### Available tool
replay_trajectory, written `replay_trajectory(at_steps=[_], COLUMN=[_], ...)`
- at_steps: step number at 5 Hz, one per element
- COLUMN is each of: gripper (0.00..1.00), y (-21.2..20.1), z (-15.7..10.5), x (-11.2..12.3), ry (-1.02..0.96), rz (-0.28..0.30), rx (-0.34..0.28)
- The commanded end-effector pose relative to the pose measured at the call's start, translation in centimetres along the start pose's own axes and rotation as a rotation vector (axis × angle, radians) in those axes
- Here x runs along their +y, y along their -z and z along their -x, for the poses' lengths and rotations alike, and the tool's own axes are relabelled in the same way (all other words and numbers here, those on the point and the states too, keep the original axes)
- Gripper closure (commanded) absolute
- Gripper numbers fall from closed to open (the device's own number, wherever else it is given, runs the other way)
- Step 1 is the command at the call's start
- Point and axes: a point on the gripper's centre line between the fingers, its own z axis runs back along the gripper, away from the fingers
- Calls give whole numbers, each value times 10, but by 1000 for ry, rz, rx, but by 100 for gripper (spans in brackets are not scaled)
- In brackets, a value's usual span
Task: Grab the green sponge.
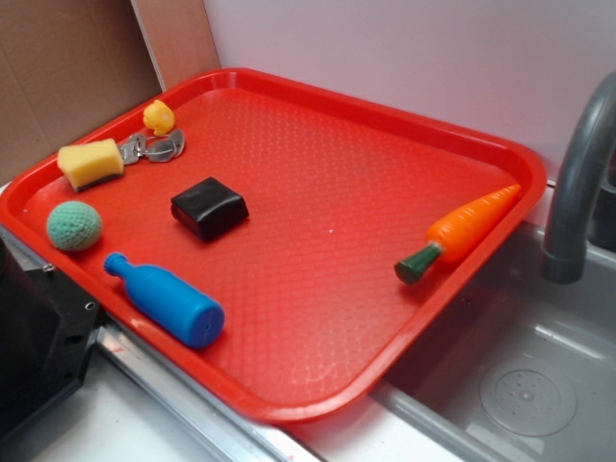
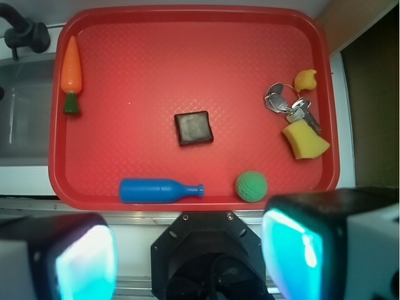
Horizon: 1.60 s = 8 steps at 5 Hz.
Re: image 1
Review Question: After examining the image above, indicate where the silver metal rail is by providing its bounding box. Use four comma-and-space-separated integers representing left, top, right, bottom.
0, 223, 328, 462

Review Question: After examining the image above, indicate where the black rectangular block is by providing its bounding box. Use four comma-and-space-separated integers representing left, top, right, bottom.
170, 177, 249, 242

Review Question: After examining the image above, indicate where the brown cardboard panel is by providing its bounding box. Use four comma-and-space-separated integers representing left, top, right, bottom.
1, 1, 161, 183

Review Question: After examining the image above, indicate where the grey toy faucet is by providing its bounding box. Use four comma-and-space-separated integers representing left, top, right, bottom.
541, 73, 615, 284

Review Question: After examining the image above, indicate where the yellow sponge with grey pad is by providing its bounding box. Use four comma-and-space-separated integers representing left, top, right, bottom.
57, 139, 124, 192

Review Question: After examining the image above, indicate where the yellow rubber duck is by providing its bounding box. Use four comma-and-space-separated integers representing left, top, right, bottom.
142, 100, 175, 137

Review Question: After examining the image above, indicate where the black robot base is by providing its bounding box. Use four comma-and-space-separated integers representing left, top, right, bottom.
1, 243, 101, 443

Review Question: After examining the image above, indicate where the blue plastic toy bottle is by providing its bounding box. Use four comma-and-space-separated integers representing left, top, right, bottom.
104, 252, 225, 348

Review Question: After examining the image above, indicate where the grey plastic toy sink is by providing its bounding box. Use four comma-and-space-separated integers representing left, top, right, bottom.
372, 225, 615, 461

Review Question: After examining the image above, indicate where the silver metal clip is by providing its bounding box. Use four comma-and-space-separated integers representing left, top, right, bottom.
118, 129, 186, 166

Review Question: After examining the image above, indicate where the green knitted ball sponge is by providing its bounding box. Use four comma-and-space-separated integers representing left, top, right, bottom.
46, 201, 103, 252

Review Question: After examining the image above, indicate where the red plastic tray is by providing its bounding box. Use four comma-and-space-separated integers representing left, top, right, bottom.
1, 69, 546, 424

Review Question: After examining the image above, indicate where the orange plastic toy carrot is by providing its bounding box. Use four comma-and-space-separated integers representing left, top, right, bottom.
394, 184, 522, 285

